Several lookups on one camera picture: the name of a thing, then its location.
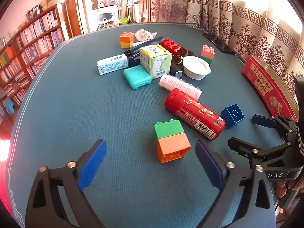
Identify red cylindrical canister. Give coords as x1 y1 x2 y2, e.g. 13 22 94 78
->
164 88 226 140

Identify bagged white tape roll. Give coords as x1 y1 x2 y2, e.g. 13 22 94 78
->
134 28 158 42

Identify beige patterned curtain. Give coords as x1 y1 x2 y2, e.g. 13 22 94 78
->
188 0 304 105

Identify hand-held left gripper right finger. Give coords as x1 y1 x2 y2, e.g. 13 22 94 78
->
195 140 277 228

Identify mauve patterned curtain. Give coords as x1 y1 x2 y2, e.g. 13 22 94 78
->
151 0 190 24

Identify pale yellow carton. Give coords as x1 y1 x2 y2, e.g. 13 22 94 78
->
140 45 173 80

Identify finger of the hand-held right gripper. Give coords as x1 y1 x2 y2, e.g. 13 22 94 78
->
228 137 294 169
252 114 298 143

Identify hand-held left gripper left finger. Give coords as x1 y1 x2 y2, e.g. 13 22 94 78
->
25 139 107 228

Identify pink and green toy block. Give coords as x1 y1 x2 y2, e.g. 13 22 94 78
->
201 45 215 65

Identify metal key rings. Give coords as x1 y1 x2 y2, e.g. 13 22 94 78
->
171 55 184 70

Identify long black box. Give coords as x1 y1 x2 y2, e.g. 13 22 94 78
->
129 36 165 54

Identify wooden bookshelf with books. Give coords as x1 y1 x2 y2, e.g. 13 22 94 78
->
0 5 66 124

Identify green and orange toy block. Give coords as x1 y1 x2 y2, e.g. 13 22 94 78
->
153 119 192 164

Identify wooden door frame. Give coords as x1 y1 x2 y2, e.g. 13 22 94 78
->
63 0 83 38

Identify person's right hand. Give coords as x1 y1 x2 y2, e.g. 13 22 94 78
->
275 178 304 199

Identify dark blue tube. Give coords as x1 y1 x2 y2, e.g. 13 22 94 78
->
123 50 142 68

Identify black smartphone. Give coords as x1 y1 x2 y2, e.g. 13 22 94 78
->
203 33 236 55

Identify pink patterned cloth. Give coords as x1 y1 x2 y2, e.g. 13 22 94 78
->
100 0 123 10

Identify blue toy block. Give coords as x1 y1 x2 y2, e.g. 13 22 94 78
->
220 103 245 129

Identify red biscuit tin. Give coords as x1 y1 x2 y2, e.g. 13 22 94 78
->
242 55 300 122

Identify teal plastic case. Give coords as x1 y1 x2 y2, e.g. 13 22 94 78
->
123 66 152 90

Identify black lipstick case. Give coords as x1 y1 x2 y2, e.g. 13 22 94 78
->
169 62 183 78

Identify blue-green felt desktop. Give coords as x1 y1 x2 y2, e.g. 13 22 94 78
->
6 22 302 228

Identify white coat stand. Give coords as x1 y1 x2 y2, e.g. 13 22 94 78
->
120 0 133 24

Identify red toy brick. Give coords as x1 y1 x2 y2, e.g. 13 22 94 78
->
159 38 184 56

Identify orange and yellow toy block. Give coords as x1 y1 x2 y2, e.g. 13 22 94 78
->
119 32 135 48

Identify black wok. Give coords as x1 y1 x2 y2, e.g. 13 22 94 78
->
98 12 117 22

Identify brown leather key fob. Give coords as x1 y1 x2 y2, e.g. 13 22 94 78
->
178 47 194 57

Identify white and teal carton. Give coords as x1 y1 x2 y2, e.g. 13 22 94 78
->
97 54 129 76

